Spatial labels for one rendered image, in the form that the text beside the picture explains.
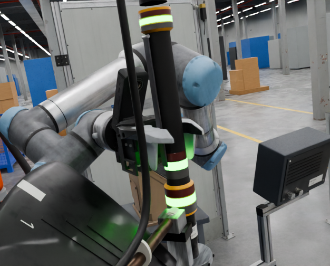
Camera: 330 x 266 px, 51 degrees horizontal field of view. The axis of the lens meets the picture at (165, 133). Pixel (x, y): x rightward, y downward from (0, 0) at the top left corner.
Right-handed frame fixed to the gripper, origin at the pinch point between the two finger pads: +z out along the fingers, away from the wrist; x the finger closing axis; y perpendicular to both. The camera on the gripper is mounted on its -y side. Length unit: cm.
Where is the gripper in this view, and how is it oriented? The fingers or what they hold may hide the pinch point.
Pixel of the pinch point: (182, 130)
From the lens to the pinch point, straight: 46.3
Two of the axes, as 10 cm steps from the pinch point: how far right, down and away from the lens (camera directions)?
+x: -8.4, 2.2, -5.0
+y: 1.4, 9.7, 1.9
